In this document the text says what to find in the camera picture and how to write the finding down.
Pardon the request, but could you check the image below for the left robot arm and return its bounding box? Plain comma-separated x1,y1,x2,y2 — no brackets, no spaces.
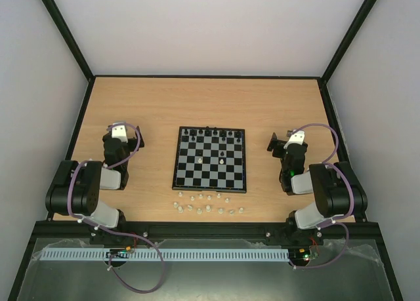
45,122,144,245

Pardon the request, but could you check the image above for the light blue cable duct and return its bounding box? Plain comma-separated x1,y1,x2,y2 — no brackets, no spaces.
39,248,289,262

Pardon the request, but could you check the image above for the black aluminium frame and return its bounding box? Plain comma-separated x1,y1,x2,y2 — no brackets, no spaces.
9,0,402,300

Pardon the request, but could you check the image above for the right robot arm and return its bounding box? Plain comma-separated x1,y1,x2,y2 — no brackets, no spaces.
267,130,368,245

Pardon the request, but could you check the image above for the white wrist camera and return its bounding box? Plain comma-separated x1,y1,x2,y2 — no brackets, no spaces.
110,123,128,143
283,130,305,150

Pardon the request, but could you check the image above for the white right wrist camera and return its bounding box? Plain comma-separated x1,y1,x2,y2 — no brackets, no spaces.
283,130,305,150

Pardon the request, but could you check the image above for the black and white chessboard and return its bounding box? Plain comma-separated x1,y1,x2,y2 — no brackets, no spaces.
172,126,247,193

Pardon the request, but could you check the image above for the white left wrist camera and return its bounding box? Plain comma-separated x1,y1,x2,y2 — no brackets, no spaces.
110,123,128,143

